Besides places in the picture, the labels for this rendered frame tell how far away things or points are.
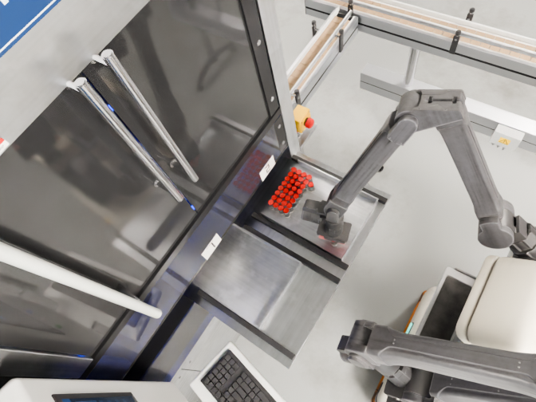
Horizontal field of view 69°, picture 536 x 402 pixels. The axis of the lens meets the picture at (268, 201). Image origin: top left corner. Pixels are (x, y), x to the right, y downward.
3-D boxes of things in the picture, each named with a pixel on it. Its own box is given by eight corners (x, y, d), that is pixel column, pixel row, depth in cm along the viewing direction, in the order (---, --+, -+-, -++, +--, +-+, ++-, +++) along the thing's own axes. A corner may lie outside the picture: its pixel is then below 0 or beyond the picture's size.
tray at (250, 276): (185, 277, 143) (181, 275, 140) (226, 220, 150) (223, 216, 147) (261, 330, 131) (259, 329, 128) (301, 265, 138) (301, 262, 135)
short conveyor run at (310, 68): (281, 144, 165) (276, 122, 151) (251, 130, 170) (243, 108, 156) (360, 33, 184) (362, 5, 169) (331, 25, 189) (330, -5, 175)
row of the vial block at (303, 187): (283, 216, 147) (281, 211, 142) (309, 179, 151) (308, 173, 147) (288, 218, 146) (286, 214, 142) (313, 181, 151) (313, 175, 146)
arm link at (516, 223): (531, 242, 94) (530, 226, 97) (505, 218, 91) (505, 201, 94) (494, 252, 101) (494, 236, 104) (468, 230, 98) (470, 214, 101)
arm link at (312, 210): (338, 213, 110) (346, 191, 115) (299, 202, 113) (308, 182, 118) (335, 238, 119) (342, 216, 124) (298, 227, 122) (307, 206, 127)
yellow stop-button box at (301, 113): (285, 127, 154) (283, 116, 148) (296, 113, 156) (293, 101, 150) (302, 134, 151) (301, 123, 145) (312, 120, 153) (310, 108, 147)
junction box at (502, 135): (487, 141, 192) (494, 131, 184) (491, 134, 193) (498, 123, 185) (514, 151, 188) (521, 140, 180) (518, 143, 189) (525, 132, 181)
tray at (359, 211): (262, 216, 148) (260, 212, 145) (298, 163, 155) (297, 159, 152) (341, 262, 136) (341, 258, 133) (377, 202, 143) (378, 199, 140)
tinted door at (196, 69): (196, 211, 116) (77, 67, 63) (276, 105, 128) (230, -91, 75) (198, 212, 116) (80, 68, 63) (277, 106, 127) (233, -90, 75)
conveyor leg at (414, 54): (386, 138, 246) (403, 41, 177) (392, 127, 248) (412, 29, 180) (400, 143, 242) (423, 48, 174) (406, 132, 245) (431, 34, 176)
